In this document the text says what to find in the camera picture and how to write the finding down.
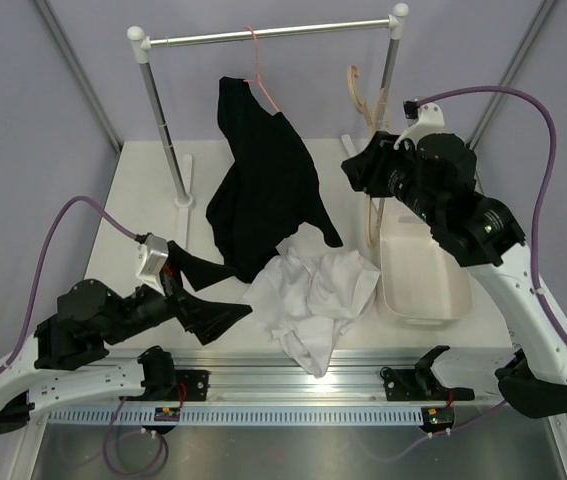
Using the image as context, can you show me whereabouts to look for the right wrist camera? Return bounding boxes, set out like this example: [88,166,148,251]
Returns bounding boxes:
[393,100,445,150]

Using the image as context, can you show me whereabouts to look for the black t shirt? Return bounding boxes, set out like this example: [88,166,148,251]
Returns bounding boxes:
[206,77,343,283]

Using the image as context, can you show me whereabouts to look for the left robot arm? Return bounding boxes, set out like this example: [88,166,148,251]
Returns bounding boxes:
[0,234,252,435]

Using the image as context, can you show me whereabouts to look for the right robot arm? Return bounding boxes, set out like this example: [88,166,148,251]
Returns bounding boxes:
[341,131,567,419]

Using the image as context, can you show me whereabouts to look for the white plastic bin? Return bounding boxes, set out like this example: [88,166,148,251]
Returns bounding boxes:
[376,199,473,328]

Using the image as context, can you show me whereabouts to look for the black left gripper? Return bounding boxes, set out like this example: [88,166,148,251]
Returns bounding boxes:
[102,241,253,346]

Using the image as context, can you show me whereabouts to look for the silver clothes rack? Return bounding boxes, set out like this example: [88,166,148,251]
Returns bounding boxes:
[126,1,410,259]

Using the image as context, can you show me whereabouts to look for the beige wooden hanger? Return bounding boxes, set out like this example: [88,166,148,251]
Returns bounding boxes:
[347,65,389,248]

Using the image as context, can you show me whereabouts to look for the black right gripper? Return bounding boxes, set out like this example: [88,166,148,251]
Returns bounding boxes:
[341,130,443,227]

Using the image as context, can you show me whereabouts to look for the white t shirt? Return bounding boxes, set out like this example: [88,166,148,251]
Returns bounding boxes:
[242,248,381,378]

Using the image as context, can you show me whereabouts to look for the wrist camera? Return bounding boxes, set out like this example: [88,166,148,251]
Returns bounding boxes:
[136,234,169,295]
[393,100,445,150]

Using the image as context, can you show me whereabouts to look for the white slotted cable duct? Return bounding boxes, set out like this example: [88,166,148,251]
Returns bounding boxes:
[47,404,424,426]

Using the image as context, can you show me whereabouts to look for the pink wire hanger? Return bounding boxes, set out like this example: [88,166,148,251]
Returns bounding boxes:
[244,25,281,114]

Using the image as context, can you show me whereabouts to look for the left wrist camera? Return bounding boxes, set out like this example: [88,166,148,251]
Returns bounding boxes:
[136,234,169,295]

